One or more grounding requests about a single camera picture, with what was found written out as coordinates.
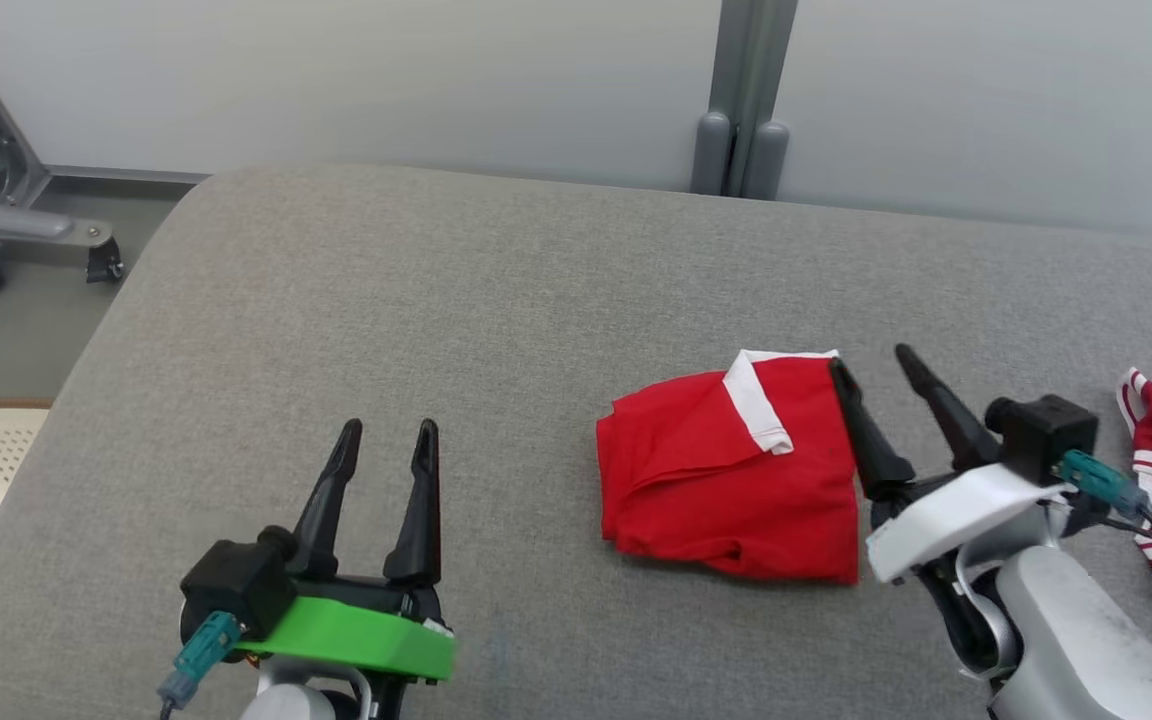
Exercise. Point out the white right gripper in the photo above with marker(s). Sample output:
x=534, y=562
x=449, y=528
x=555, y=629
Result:
x=956, y=515

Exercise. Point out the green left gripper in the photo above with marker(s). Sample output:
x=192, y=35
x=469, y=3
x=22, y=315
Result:
x=356, y=640

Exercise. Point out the red jersey with logo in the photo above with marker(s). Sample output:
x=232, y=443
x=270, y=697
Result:
x=716, y=490

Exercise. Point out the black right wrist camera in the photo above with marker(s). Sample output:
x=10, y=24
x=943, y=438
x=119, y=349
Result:
x=1041, y=430

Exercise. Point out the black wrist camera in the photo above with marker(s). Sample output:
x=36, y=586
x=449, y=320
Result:
x=236, y=580
x=1041, y=430

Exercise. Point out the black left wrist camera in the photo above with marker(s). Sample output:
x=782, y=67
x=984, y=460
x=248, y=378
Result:
x=236, y=580

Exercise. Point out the grey wall partition post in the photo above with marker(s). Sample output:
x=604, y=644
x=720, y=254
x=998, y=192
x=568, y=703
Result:
x=746, y=120

